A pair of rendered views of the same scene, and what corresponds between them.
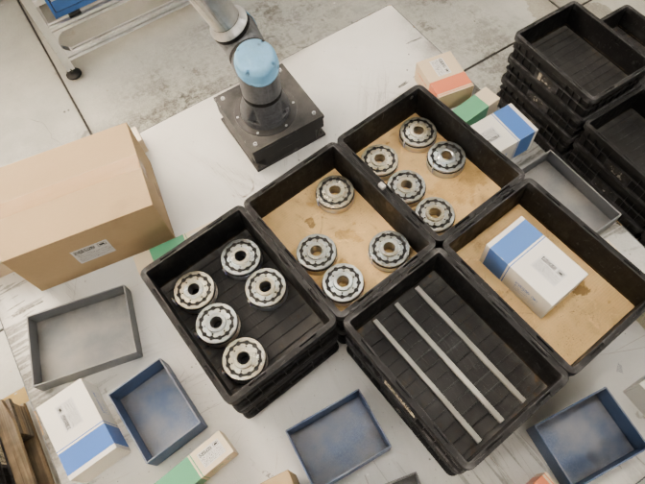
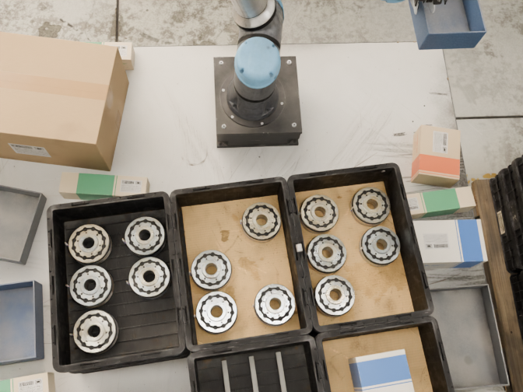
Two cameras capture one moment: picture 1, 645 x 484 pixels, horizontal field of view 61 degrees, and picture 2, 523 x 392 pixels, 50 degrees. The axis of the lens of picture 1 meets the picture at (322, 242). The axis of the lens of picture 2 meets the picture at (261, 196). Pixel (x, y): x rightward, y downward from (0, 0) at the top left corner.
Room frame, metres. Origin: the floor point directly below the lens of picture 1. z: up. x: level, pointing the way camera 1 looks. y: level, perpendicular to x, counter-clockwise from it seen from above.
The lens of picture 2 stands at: (0.36, -0.12, 2.29)
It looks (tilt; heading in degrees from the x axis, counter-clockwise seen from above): 71 degrees down; 12
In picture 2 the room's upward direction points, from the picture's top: 11 degrees clockwise
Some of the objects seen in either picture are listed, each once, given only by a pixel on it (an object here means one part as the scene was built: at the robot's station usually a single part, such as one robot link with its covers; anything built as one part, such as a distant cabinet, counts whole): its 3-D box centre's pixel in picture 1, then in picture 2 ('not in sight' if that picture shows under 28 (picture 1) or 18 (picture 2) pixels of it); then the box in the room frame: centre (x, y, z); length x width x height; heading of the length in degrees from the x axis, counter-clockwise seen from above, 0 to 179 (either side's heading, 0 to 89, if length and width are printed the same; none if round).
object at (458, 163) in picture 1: (446, 157); (380, 245); (0.83, -0.37, 0.86); 0.10 x 0.10 x 0.01
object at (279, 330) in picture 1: (240, 304); (118, 281); (0.49, 0.22, 0.87); 0.40 x 0.30 x 0.11; 30
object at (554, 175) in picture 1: (556, 203); (459, 337); (0.71, -0.67, 0.73); 0.27 x 0.20 x 0.05; 27
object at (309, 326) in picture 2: (336, 225); (239, 260); (0.64, -0.04, 0.92); 0.40 x 0.30 x 0.02; 30
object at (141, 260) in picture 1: (179, 252); (105, 187); (0.73, 0.40, 0.73); 0.24 x 0.06 x 0.06; 109
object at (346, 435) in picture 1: (338, 440); not in sight; (0.16, 0.03, 0.74); 0.20 x 0.15 x 0.07; 111
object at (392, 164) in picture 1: (379, 159); (319, 212); (0.85, -0.19, 0.86); 0.10 x 0.10 x 0.01
